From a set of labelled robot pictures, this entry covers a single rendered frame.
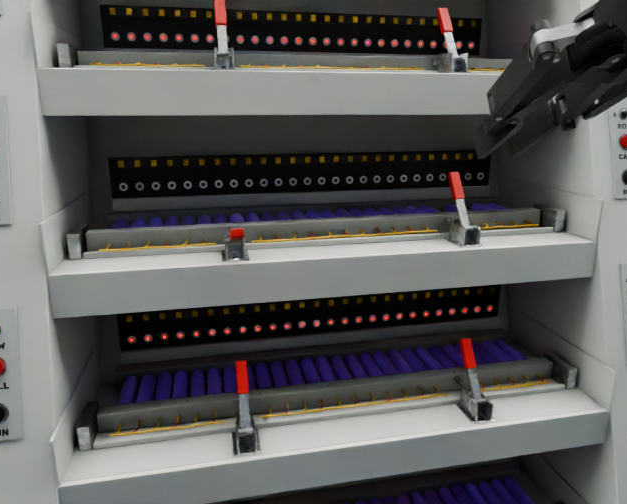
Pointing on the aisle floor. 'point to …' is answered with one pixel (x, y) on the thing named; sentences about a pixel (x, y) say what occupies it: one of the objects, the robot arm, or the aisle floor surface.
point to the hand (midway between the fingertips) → (512, 129)
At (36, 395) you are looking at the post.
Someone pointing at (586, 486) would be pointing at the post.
